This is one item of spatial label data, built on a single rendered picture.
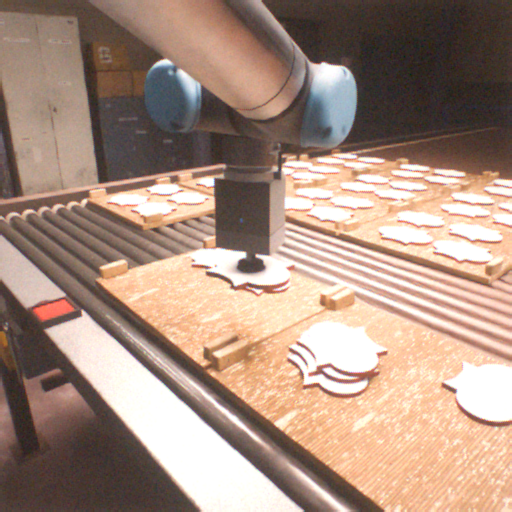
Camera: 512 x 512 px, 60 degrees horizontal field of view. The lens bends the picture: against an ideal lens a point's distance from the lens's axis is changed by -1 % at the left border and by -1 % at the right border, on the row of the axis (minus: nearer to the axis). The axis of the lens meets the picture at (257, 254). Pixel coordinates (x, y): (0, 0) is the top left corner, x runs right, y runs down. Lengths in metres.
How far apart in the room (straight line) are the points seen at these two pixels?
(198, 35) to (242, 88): 0.07
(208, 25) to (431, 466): 0.49
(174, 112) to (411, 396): 0.47
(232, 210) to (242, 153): 0.08
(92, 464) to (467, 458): 1.53
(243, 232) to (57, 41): 4.71
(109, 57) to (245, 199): 4.94
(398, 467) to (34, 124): 4.90
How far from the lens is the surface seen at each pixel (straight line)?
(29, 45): 5.17
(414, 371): 0.72
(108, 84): 5.51
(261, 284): 0.62
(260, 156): 0.59
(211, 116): 0.48
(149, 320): 0.82
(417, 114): 8.76
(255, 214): 0.61
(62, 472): 1.93
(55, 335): 0.87
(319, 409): 0.62
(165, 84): 0.49
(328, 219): 1.34
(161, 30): 0.31
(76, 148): 5.29
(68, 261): 1.19
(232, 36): 0.33
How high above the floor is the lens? 1.34
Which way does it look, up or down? 22 degrees down
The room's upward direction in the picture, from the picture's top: straight up
